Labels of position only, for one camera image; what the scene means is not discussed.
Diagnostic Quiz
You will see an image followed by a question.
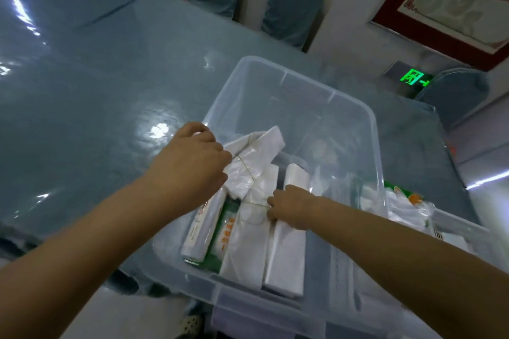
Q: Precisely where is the person's left hand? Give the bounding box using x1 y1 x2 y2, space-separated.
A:
148 122 234 215

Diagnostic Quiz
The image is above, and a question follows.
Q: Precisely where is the person's right hand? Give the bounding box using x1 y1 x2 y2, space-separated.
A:
266 185 319 231

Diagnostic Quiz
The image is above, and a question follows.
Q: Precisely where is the white plastic bag bundle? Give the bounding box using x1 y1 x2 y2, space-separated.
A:
219 164 280 292
222 126 286 200

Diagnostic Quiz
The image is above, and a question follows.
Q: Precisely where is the person's right forearm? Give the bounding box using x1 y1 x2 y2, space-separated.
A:
311 196 509 339

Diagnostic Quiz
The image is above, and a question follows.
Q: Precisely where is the person's left forearm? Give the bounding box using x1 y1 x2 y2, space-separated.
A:
0 176 169 339

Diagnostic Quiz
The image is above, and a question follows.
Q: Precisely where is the white roll pack red print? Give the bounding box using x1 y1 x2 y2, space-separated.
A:
181 187 228 265

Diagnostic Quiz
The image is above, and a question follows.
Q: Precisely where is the green and white packet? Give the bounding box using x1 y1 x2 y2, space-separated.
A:
201 199 241 274

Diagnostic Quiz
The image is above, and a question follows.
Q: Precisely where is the folded white plastic bag pack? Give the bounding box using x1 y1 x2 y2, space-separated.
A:
264 163 311 298

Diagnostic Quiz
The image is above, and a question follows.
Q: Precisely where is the large clear plastic storage bin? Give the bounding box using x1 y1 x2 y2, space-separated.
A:
152 55 402 339

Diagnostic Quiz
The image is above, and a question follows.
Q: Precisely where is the clear bag green orange print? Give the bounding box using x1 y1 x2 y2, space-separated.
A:
360 181 437 237

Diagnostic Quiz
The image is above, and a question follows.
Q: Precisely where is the person's white shoe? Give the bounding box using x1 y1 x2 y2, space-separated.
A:
176 313 204 339

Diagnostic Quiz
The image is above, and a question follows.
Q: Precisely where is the blue tablecloth with clear cover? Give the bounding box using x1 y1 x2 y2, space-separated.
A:
0 0 482 300

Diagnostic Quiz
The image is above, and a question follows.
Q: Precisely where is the green lit exit sign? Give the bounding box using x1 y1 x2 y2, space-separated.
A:
383 60 435 99

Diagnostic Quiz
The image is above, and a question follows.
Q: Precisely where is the small clear plastic bin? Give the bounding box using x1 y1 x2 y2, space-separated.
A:
358 182 509 272

